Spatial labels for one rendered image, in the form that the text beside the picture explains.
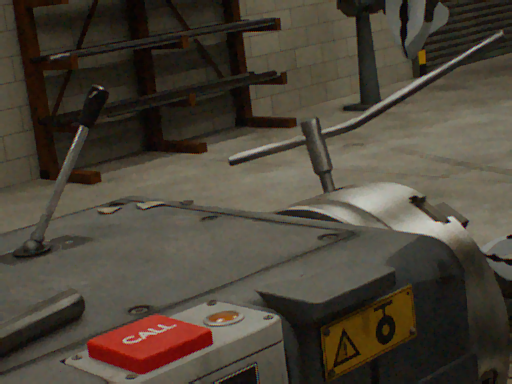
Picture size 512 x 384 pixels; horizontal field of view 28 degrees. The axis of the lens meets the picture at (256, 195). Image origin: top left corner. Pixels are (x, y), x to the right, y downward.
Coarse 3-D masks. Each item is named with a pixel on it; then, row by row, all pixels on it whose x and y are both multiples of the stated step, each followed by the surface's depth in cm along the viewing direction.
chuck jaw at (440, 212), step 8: (424, 200) 113; (424, 208) 112; (432, 208) 112; (440, 208) 115; (448, 208) 115; (432, 216) 111; (440, 216) 111; (448, 216) 114; (456, 216) 115; (464, 224) 114
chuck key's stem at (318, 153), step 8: (304, 120) 116; (312, 120) 116; (304, 128) 116; (312, 128) 116; (320, 128) 117; (312, 136) 116; (320, 136) 116; (312, 144) 116; (320, 144) 116; (312, 152) 116; (320, 152) 116; (312, 160) 117; (320, 160) 116; (328, 160) 116; (320, 168) 116; (328, 168) 116; (320, 176) 117; (328, 176) 117; (328, 184) 117; (328, 192) 117
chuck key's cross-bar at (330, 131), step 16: (496, 32) 115; (480, 48) 115; (448, 64) 115; (416, 80) 116; (432, 80) 116; (400, 96) 116; (368, 112) 116; (336, 128) 116; (352, 128) 116; (272, 144) 117; (288, 144) 117; (304, 144) 117; (240, 160) 117
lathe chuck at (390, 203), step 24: (336, 192) 114; (360, 192) 113; (384, 192) 113; (408, 192) 113; (384, 216) 107; (408, 216) 108; (456, 240) 108; (480, 264) 108; (480, 288) 107; (480, 312) 106; (504, 312) 108; (480, 336) 105; (504, 336) 108; (480, 360) 105; (504, 360) 109
